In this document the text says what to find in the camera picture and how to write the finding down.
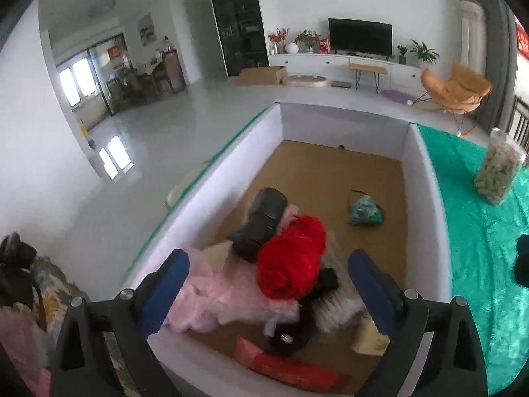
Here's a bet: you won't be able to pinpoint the black television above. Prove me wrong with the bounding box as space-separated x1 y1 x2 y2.
328 18 393 56

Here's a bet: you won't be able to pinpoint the white cardboard box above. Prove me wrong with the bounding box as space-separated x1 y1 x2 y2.
120 103 452 397

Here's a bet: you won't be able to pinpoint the patterned floral cloth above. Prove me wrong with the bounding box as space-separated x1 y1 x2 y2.
0 252 125 397

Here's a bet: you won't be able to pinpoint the white standing air conditioner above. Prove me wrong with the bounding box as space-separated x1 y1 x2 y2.
460 0 488 79

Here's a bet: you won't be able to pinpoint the framed wall painting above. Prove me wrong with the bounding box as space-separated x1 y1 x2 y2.
136 13 157 46

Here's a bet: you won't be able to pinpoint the clear plastic snack jar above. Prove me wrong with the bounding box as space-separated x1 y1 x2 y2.
474 128 527 206

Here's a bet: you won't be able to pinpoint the large potted green plant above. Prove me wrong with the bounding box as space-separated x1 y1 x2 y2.
410 40 439 69

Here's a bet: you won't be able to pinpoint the green tablecloth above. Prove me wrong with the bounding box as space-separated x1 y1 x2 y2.
415 124 529 395

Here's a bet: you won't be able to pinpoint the wooden bench black legs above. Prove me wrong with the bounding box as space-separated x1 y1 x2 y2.
348 63 388 93

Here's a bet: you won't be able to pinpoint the blue patterned triangular pouch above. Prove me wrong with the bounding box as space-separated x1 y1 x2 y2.
348 190 385 227

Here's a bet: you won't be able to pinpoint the black shiny bundle white band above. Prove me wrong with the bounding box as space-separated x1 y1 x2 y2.
268 268 340 356

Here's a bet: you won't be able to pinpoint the red packet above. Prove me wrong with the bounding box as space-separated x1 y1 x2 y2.
233 337 352 391

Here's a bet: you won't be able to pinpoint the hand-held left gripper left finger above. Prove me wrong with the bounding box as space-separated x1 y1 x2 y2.
52 249 191 397

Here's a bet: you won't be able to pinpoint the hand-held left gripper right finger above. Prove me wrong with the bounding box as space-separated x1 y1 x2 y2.
348 249 488 397

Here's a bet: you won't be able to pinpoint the black plastic bag roll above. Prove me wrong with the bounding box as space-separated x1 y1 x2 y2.
226 187 289 263

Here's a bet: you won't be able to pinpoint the white tv cabinet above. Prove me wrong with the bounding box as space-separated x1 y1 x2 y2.
268 52 430 92

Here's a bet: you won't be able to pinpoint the glass balcony door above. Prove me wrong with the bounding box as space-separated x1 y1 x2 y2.
56 33 129 129

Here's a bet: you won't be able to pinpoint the grey curtain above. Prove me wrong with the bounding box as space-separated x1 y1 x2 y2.
469 0 517 133

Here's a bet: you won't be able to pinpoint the red yarn ball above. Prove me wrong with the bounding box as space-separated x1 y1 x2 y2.
256 215 327 300

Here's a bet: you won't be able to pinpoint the wooden slatted chair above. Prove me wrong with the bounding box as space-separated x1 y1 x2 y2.
504 96 529 150

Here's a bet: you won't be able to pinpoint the brown cardboard box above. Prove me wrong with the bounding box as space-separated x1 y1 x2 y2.
239 65 288 87

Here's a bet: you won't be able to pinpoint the oval beige pet bed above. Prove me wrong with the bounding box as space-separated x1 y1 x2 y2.
283 74 329 89

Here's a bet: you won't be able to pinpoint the dark glass display cabinet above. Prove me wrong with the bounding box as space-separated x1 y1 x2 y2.
205 0 270 77

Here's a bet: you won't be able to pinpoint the dining table with chairs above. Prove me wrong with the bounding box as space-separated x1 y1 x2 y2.
105 47 186 110

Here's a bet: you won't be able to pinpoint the green plant with red flowers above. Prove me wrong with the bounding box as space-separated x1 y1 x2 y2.
294 30 321 54

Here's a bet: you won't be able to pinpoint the orange lounge chair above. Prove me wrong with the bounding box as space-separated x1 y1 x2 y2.
412 63 493 137

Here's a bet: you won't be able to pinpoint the clear bag of wooden sticks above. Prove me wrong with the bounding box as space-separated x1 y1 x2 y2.
316 252 366 333

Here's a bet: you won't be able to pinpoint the red flowers in vase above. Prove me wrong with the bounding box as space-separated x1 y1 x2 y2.
268 28 290 54

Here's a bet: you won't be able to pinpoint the pink mesh bath pouf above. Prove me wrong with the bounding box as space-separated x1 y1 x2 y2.
165 248 232 333

